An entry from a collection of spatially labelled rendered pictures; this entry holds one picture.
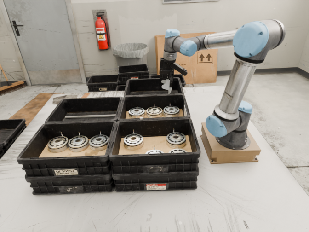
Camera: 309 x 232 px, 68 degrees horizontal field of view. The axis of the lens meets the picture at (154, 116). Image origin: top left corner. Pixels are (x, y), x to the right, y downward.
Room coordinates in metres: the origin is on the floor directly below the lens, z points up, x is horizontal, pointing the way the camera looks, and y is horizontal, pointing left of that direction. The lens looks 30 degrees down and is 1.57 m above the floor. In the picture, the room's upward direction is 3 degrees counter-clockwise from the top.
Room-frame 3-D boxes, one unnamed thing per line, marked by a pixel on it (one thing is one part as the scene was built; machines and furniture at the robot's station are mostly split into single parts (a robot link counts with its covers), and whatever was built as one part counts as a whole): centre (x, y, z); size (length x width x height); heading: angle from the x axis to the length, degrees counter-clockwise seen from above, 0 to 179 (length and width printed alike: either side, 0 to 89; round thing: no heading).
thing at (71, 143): (0.97, 0.40, 0.86); 0.10 x 0.10 x 0.01
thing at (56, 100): (1.82, 0.79, 0.71); 0.22 x 0.19 x 0.01; 91
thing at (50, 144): (0.97, 0.51, 0.86); 0.10 x 0.10 x 0.01
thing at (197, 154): (0.90, 0.01, 0.92); 0.40 x 0.30 x 0.02; 89
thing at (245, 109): (1.02, -0.43, 0.96); 0.13 x 0.12 x 0.14; 126
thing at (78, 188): (0.90, 0.41, 0.76); 0.40 x 0.30 x 0.12; 89
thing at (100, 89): (2.86, 0.65, 0.31); 0.40 x 0.30 x 0.34; 91
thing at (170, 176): (0.90, 0.01, 0.76); 0.40 x 0.30 x 0.12; 89
